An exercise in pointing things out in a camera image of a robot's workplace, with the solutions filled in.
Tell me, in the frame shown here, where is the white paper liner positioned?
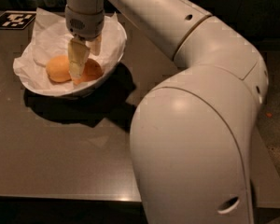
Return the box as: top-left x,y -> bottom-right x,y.
12,7 -> 126,97

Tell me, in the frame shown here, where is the black white marker tag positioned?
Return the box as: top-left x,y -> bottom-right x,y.
0,11 -> 36,30

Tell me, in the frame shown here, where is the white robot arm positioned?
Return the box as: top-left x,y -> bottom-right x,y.
65,0 -> 269,224

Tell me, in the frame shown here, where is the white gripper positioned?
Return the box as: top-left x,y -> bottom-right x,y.
65,6 -> 105,79

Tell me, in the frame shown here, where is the white bowl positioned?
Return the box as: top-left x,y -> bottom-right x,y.
19,13 -> 128,99

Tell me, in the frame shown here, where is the orange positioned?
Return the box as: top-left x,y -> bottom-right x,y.
73,59 -> 104,85
46,55 -> 71,83

